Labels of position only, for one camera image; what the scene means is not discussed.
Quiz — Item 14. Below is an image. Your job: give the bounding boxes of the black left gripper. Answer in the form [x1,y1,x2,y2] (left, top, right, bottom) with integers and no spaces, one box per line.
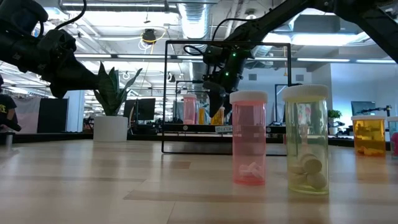
[12,37,101,99]

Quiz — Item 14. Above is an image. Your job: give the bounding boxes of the person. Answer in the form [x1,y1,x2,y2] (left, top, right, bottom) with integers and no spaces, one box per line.
[0,74,22,133]

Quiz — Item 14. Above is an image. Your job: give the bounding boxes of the black background rack frame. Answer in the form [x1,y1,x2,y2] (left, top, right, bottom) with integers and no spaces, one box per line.
[174,80,223,125]

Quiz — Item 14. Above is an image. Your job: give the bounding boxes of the black ceiling cord reel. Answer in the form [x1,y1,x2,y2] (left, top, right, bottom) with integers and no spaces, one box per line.
[142,28,157,44]

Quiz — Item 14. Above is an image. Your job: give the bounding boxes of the snake plant in white pot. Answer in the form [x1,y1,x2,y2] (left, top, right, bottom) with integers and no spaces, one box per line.
[93,60,144,143]

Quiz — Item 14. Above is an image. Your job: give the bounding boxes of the small pink pill bottle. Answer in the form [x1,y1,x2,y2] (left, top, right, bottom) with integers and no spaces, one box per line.
[182,93,198,125]
[229,90,269,187]

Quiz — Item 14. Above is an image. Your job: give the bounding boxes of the small yellow pill bottle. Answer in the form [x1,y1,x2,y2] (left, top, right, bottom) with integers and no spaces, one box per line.
[282,83,330,196]

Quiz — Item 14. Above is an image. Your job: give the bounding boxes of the white building column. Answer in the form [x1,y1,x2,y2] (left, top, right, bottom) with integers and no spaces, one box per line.
[63,90,86,133]

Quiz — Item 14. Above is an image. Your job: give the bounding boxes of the round silver ventilation duct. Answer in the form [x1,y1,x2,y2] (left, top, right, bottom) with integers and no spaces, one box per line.
[176,0,216,103]

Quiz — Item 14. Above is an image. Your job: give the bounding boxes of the grey-screen computer monitor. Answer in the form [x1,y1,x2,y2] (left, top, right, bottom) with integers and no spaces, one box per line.
[350,101,377,118]

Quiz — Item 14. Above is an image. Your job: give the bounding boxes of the bright rectangular ceiling light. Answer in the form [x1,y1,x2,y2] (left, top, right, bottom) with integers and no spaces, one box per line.
[262,32,371,47]

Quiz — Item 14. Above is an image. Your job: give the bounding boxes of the small grey metal post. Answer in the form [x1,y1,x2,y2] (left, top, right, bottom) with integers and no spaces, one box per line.
[4,132,15,149]

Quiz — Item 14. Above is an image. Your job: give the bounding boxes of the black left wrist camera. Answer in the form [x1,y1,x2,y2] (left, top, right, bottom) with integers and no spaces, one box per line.
[36,29,78,63]

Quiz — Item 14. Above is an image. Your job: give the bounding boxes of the pale cloth cover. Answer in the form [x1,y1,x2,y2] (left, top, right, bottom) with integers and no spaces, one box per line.
[12,96,42,133]

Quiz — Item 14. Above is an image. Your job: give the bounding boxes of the black partition panel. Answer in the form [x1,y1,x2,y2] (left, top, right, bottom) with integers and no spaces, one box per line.
[37,98,69,134]

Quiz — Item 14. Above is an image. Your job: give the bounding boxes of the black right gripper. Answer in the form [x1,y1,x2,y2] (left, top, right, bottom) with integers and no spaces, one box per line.
[203,45,249,118]

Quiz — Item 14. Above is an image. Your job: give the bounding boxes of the black computer monitor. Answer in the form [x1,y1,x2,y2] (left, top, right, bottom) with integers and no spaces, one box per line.
[123,98,156,123]

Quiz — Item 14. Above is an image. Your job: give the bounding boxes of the small green plant white pot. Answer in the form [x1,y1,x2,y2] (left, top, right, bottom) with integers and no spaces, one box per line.
[327,109,343,136]

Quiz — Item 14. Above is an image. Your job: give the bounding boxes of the black aluminium table frame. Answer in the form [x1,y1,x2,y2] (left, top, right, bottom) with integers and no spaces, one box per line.
[0,123,392,147]

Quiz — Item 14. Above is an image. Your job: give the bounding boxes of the small blue bottle red pills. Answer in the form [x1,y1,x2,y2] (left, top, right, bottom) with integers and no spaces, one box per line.
[387,116,398,159]

